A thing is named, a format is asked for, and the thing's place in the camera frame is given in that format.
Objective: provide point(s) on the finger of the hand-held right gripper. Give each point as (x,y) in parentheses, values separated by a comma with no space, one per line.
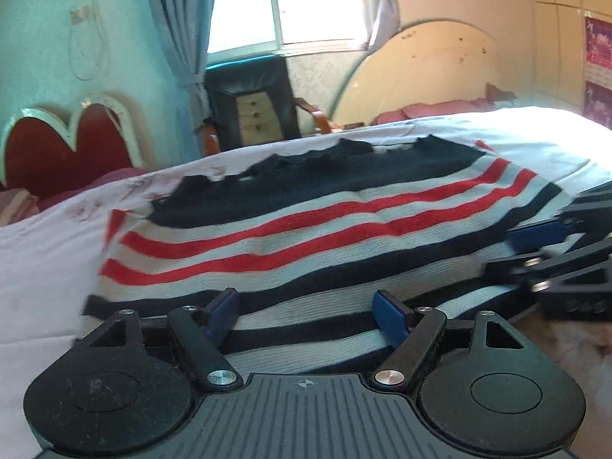
(538,236)
(550,265)

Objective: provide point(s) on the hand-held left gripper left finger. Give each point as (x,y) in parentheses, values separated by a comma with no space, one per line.
(222,313)

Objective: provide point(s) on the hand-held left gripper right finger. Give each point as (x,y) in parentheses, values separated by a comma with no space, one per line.
(389,318)

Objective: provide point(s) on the striped knit sweater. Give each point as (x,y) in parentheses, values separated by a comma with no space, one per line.
(311,220)

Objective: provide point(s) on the patterned brown pillow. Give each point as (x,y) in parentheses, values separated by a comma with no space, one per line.
(499,95)

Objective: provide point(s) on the floral bed sheet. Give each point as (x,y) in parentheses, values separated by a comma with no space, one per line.
(48,267)

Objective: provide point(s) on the maroon pillow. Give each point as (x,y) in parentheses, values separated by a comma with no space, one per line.
(95,181)

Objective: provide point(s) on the cream arched headboard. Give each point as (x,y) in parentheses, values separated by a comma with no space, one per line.
(430,71)

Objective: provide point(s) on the cream wardrobe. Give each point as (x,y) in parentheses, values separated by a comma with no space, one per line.
(559,33)

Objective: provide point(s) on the striped pink pillow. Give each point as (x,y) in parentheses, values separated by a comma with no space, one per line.
(16,208)

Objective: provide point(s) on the black leather chair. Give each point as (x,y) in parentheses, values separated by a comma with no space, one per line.
(248,81)

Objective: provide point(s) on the red heart-shaped headboard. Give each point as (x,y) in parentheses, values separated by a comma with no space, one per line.
(48,153)

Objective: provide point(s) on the grey-blue curtain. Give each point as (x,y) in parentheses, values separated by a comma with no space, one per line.
(181,33)
(380,5)

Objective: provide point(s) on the bright window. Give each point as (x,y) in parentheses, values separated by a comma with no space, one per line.
(244,5)

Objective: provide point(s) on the purple wall poster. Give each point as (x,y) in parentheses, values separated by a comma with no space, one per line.
(600,43)
(600,103)

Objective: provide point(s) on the wall socket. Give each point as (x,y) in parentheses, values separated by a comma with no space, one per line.
(81,15)

